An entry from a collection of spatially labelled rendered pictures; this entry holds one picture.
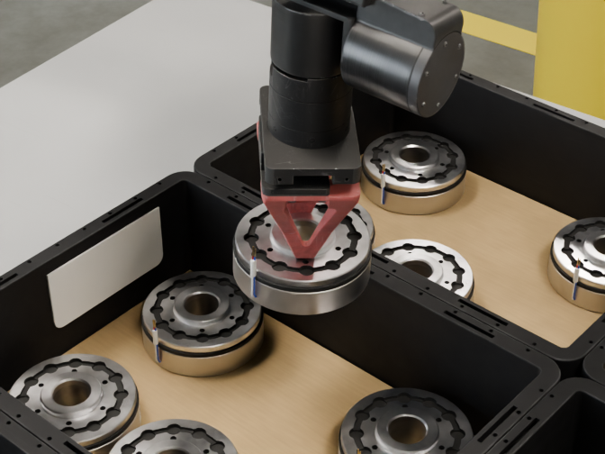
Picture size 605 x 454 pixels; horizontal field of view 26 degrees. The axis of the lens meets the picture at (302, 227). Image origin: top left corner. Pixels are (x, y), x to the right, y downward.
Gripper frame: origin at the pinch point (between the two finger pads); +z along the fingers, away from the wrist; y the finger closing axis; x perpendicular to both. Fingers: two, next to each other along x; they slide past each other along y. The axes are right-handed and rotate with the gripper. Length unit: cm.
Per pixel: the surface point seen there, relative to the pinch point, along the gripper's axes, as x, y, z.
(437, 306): -10.7, -1.4, 6.8
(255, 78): 0, 72, 33
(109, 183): 18, 49, 33
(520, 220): -23.3, 22.0, 17.2
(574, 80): -71, 152, 85
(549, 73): -67, 158, 86
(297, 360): -0.6, 3.6, 17.5
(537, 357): -17.1, -7.5, 6.4
